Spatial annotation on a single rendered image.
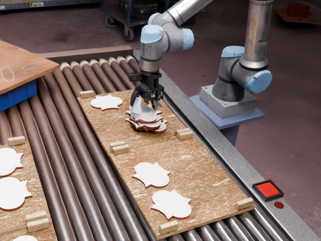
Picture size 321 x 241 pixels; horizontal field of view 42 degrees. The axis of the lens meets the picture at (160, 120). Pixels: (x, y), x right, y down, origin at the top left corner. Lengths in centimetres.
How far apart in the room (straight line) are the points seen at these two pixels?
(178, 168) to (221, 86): 56
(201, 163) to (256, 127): 207
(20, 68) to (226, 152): 93
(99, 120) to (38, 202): 49
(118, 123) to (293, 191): 165
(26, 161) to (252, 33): 95
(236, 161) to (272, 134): 195
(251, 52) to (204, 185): 58
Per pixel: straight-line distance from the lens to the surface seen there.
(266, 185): 149
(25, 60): 193
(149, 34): 141
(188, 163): 149
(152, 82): 147
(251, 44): 168
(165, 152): 152
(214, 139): 167
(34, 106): 182
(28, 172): 144
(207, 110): 194
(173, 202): 132
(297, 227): 140
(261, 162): 316
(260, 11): 162
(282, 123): 369
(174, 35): 147
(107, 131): 161
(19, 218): 130
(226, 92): 189
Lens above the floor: 186
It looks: 33 degrees down
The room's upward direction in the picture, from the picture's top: 6 degrees clockwise
